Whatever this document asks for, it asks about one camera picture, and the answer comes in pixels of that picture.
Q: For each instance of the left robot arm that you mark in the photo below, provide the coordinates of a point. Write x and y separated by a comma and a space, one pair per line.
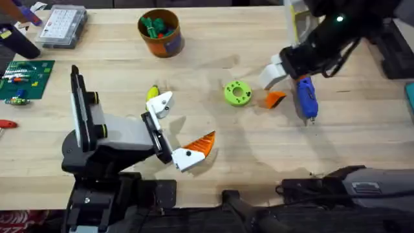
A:
97, 200

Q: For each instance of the black rail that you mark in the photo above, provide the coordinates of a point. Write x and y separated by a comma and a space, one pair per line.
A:
207, 221

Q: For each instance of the blue electric screwdriver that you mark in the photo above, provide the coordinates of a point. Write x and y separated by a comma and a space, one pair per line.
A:
307, 97

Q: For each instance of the teal object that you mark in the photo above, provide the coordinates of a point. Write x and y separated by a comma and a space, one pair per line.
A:
410, 97

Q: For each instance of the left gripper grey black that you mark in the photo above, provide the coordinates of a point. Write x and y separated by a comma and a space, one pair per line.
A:
126, 136

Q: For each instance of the black box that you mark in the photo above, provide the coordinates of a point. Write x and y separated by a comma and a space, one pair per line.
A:
393, 53

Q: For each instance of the black cylindrical tool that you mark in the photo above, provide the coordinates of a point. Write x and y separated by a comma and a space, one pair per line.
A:
17, 43

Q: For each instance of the orange ribbed wedge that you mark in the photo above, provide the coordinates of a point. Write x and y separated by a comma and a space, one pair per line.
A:
274, 99

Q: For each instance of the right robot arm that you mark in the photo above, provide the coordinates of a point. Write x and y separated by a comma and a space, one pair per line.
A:
372, 187

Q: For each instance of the orange tub with toys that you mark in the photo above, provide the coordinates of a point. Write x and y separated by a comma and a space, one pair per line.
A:
161, 35

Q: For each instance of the white and yellow box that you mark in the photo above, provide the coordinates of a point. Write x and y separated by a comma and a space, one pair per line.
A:
300, 22

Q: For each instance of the left wrist upright black plate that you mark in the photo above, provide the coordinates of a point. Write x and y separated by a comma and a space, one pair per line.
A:
80, 106

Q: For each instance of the clear plastic parts box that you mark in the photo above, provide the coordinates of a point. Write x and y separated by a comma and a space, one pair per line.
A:
61, 26

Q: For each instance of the yellow-green toy vegetable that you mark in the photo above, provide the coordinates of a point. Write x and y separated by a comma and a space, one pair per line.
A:
152, 93

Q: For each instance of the green disc with holes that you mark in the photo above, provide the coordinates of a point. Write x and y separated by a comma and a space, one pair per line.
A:
237, 93

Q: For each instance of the green board with blocks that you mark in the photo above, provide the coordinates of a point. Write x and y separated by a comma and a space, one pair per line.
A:
26, 79

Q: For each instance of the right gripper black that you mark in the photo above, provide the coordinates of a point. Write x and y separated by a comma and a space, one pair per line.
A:
307, 55

